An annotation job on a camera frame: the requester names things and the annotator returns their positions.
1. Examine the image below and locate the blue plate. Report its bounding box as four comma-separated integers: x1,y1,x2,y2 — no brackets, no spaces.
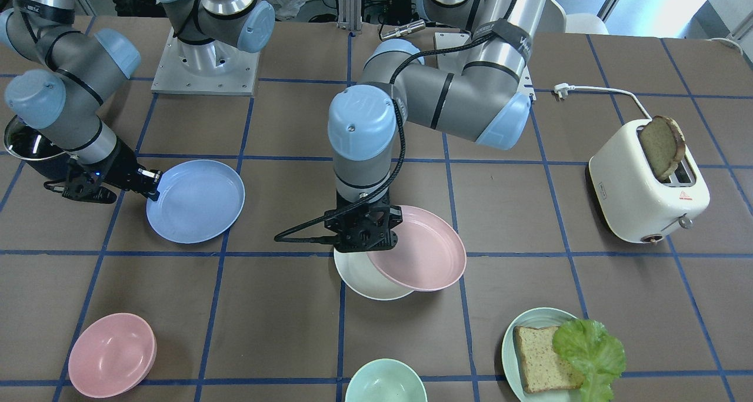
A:
146,159,245,244

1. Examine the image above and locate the white plate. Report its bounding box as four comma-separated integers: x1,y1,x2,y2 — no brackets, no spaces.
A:
334,250,412,301

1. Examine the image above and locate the pink bowl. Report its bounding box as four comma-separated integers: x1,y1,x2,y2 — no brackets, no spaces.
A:
68,313,158,398

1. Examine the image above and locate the green lettuce leaf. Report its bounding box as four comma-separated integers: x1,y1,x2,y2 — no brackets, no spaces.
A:
553,319,627,401

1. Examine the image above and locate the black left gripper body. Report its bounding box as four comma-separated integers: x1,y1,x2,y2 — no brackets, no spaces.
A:
324,192,403,254

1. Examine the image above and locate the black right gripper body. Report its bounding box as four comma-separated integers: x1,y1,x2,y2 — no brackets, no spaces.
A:
45,139,162,204

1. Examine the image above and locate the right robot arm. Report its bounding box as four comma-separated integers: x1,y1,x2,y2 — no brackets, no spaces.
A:
2,0,161,204

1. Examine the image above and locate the white chair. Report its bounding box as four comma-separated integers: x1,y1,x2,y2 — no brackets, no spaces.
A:
536,0,609,35

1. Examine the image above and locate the bread slice on plate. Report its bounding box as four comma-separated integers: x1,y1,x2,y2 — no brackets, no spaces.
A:
514,326,585,393

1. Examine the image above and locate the green bowl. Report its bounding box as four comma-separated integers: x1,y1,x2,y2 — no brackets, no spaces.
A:
344,358,428,401

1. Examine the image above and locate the pink plate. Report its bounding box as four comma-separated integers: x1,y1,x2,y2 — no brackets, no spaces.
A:
368,205,467,291

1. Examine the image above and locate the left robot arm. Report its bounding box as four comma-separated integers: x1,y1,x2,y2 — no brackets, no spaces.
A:
323,0,546,253

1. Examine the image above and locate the bread slice in toaster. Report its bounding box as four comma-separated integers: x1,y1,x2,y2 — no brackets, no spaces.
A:
638,115,686,182

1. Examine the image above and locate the white toaster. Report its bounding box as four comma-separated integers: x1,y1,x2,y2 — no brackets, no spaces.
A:
587,118,710,244

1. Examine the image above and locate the green plate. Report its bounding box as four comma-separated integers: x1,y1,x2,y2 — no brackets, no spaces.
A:
501,307,581,401

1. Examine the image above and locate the white toaster power cable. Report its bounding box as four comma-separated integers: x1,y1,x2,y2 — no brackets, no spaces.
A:
554,82,652,121

